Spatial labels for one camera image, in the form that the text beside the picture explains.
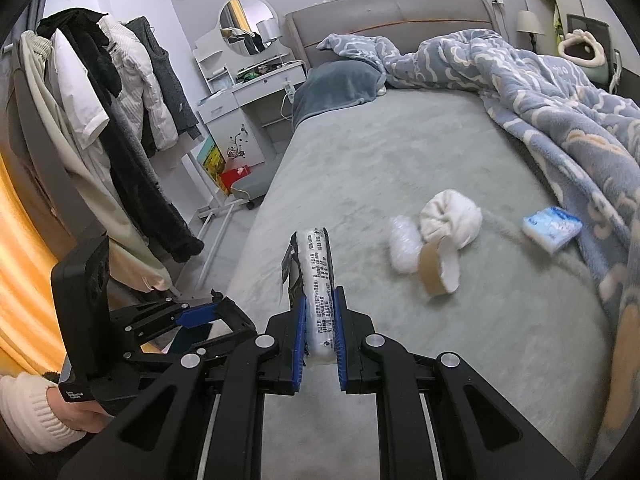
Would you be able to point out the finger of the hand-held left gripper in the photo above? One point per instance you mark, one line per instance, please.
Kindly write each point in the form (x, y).
(197, 317)
(165, 357)

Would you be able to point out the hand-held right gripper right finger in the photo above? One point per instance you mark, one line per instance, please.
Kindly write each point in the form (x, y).
(340, 345)

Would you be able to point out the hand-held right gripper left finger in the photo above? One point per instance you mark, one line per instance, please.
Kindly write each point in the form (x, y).
(300, 345)

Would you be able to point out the white packet with black print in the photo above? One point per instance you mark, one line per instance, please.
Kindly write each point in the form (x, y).
(320, 280)

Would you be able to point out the brown cardboard tape core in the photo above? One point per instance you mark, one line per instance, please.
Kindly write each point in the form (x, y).
(429, 270)

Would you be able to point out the white fleece cloth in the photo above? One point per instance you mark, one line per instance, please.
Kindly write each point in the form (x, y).
(450, 220)

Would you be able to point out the blue and white tissue packet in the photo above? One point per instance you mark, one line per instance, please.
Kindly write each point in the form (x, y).
(552, 227)

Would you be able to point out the person's left hand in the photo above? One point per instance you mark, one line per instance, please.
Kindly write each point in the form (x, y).
(80, 417)

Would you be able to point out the orange curtain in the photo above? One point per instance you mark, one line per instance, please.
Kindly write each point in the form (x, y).
(35, 270)

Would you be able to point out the white clothes rack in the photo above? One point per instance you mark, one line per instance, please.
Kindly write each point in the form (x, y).
(215, 230)

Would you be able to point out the black fleece garment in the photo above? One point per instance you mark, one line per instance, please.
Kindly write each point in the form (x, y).
(135, 185)

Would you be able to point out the beige coat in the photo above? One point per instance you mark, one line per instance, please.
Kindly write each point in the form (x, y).
(65, 170)

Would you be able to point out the red box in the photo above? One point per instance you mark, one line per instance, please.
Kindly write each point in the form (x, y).
(234, 179)

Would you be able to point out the grey cushioned stool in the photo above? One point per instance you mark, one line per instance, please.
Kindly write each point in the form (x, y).
(255, 185)

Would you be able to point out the colourful landscape picture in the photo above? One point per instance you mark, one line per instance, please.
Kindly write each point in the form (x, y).
(211, 162)

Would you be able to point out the grey bed with padded headboard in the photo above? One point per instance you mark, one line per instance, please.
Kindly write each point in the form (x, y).
(400, 160)

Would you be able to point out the white shirt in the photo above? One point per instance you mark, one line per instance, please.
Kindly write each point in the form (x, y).
(77, 100)

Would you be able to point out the white vanity desk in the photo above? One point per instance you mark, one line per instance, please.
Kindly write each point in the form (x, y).
(235, 110)

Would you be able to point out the dark grey knit cardigan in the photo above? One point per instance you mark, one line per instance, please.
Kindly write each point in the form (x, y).
(172, 90)

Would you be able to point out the white puffer jacket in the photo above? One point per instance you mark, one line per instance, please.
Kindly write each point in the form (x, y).
(145, 90)

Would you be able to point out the white power strip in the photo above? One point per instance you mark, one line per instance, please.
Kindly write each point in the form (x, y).
(287, 89)

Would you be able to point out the green cloth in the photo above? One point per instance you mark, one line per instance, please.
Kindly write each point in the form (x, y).
(247, 76)

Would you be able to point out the grey-blue fleece pillow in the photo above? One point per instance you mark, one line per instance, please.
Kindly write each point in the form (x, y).
(335, 87)

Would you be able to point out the round vanity mirror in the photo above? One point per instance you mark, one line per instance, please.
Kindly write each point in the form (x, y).
(247, 22)

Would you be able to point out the blue cloud-patterned blanket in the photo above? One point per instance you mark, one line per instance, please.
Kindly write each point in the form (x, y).
(550, 100)

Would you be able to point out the beige bedside lamp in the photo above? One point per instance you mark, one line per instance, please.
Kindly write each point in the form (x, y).
(529, 22)

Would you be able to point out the cream plush pet bed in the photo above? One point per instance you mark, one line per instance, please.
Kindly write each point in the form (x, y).
(597, 62)

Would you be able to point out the yellow-green garment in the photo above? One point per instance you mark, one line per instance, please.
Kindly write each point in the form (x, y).
(557, 22)

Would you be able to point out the black mesh chair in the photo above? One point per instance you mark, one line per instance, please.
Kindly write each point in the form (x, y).
(592, 25)

